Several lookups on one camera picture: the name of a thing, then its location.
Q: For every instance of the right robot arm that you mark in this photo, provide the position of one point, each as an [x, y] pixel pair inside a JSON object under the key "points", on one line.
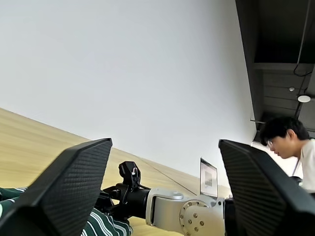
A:
{"points": [[172, 209]]}

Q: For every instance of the green white striped T-shirt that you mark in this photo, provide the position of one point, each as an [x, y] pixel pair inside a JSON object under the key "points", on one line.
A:
{"points": [[105, 225]]}

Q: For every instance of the open silver laptop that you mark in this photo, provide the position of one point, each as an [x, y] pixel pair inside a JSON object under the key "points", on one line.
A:
{"points": [[208, 180]]}

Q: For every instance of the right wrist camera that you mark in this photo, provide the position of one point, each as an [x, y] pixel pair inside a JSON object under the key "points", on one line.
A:
{"points": [[130, 173]]}

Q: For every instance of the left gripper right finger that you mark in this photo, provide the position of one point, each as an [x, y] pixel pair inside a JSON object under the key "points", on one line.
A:
{"points": [[265, 196]]}

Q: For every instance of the person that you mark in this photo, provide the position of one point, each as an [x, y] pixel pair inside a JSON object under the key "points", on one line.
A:
{"points": [[307, 162]]}

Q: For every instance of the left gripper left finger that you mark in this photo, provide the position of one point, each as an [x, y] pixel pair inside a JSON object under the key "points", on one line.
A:
{"points": [[61, 191]]}

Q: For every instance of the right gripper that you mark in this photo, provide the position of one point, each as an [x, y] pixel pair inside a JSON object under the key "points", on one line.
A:
{"points": [[135, 202]]}

